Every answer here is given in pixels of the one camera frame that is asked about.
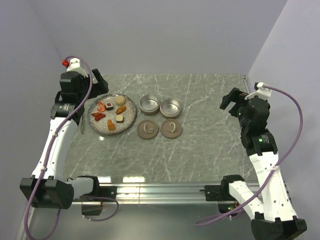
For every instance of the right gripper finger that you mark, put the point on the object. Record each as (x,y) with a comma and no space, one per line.
(227,99)
(236,110)

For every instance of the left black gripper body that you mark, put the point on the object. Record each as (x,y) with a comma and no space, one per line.
(98,88)

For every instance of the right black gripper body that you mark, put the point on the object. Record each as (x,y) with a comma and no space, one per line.
(242,120)

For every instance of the red-centre sushi roll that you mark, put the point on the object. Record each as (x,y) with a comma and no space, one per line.
(109,106)

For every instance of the beige steamed bun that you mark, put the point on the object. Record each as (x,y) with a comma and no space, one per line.
(120,100)

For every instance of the orange fried piece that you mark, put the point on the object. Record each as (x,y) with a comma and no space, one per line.
(110,125)
(121,109)

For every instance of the white-topped sushi piece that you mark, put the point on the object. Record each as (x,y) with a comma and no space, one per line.
(119,118)

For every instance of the orange shrimp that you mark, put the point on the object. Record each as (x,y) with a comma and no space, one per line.
(101,107)

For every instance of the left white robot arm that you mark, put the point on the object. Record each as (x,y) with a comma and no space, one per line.
(47,188)

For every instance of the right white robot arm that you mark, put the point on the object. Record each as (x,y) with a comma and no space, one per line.
(269,209)

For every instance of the silver glitter plate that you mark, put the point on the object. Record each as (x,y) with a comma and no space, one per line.
(101,126)

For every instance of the right round metal container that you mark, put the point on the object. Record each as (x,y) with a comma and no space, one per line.
(170,109)

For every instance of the round metal container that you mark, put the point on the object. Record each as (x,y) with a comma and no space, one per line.
(170,109)
(149,104)

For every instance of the right brown round lid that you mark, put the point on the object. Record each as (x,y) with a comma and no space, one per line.
(171,129)

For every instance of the brown round lid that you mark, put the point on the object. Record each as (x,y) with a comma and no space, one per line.
(171,129)
(147,129)

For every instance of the left round metal container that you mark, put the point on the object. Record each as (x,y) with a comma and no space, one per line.
(149,104)

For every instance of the left brown round lid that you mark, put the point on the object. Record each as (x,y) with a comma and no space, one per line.
(147,129)

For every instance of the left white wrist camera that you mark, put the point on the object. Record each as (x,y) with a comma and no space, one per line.
(74,65)

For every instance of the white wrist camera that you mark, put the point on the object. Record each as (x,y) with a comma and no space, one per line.
(74,65)
(260,92)

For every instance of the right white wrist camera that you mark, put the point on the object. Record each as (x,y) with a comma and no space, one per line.
(260,92)

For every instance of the aluminium mounting rail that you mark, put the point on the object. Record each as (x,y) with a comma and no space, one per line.
(165,193)

